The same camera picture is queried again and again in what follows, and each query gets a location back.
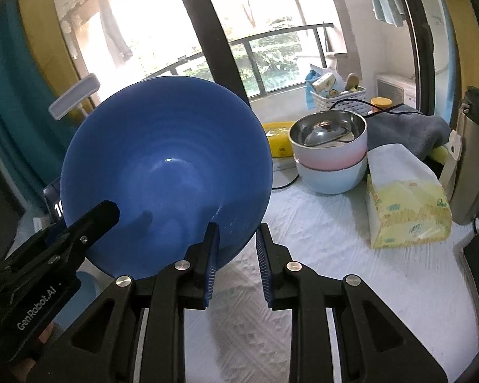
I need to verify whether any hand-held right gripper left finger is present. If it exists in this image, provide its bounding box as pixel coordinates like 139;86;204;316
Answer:
28;222;220;383

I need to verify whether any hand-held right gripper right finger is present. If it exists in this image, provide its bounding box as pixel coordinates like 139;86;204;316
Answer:
255;223;450;383

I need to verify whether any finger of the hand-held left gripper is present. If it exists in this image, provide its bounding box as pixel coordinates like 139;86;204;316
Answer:
32;222;69;248
44;200;120;258

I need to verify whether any large blue bowl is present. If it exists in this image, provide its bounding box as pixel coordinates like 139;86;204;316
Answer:
60;76;274;281

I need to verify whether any person's left hand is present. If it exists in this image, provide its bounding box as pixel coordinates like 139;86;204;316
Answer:
36;319;66;344

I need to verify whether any tablet clock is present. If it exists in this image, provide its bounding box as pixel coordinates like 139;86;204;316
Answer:
43;181;66;220

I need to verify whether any blue plate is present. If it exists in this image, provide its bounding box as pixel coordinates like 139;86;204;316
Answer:
78;265;114;300

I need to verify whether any white textured tablecloth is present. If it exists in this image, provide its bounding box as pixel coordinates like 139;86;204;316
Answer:
76;160;479;383

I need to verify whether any white flat box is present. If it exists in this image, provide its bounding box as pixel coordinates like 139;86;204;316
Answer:
271;155;300;172

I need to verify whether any light blue bowl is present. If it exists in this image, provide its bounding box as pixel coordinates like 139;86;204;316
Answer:
294;155;369;195

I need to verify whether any pink steel-lined bowl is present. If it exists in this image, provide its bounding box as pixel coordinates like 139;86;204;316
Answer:
288;109;369;172

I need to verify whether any yellow wipes pack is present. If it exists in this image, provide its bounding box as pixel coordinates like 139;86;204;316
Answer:
262;121;296;157

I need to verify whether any white desk lamp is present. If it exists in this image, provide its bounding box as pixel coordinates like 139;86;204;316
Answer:
49;73;101;120

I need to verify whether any teal curtain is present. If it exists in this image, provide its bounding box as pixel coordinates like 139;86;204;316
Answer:
0;0;70;216

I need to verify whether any yellow tissue pack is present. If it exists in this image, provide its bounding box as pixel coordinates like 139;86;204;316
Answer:
366;144;452;250

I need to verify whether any white plastic basket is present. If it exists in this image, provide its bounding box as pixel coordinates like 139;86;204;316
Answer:
310;86;367;113

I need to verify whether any small printed packet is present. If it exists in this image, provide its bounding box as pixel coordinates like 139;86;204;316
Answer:
313;72;346;98

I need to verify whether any grey hanging garment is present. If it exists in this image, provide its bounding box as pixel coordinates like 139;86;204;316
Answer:
98;0;133;62

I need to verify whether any grey cloth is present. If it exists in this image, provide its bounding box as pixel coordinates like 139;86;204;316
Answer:
365;104;452;158

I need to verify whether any yellow lid jar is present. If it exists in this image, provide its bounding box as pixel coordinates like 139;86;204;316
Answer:
370;96;392;113

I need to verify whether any yellow curtain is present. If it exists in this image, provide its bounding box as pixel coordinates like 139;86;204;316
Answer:
16;0;96;116
431;0;479;100

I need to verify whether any white air conditioner unit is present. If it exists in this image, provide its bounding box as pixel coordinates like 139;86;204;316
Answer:
374;72;418;108

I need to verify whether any balcony railing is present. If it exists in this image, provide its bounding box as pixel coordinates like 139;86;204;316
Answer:
144;22;336;100

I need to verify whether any steel thermos flask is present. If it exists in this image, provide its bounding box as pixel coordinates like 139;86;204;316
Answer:
439;86;479;226

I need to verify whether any thin black cable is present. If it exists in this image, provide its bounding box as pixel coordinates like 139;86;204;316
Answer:
329;98;424;117

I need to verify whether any black window frame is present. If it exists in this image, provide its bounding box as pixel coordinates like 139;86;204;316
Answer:
170;0;252;108

